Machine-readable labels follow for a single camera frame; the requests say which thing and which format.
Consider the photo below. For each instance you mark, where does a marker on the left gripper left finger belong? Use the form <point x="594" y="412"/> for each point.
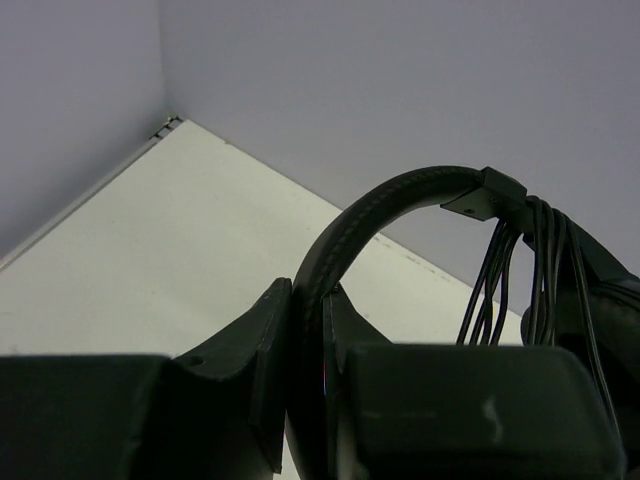
<point x="236" y="411"/>

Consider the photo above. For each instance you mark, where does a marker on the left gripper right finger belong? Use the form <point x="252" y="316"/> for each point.
<point x="342" y="327"/>

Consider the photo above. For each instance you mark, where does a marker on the black headphones with cable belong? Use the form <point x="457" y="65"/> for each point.
<point x="542" y="381"/>

